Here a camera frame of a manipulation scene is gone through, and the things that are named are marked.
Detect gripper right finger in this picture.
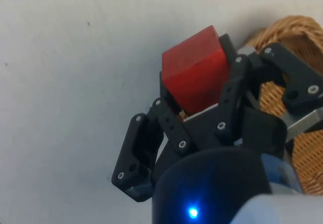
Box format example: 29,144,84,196
213,33,323,141

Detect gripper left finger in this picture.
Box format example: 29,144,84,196
111,71,199,203

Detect red wooden cube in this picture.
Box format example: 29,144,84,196
161,25,232,117

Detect brown wicker basket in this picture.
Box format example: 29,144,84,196
243,15,323,197

